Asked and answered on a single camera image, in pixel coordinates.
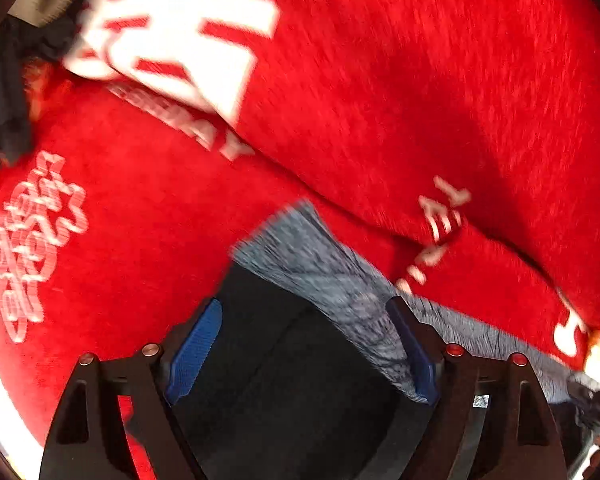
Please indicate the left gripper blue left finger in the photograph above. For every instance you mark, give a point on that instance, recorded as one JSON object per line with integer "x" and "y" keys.
{"x": 186, "y": 348}

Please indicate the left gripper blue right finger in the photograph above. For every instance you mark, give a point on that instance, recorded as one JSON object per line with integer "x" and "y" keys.
{"x": 422, "y": 347}

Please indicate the red sofa cover with characters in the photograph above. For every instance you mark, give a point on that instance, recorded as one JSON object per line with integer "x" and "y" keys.
{"x": 452, "y": 144}

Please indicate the black pants with patterned stripe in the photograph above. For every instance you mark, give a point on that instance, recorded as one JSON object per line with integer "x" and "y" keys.
{"x": 308, "y": 378}

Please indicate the black crumpled garment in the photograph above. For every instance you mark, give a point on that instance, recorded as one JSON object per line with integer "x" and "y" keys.
{"x": 19, "y": 39}

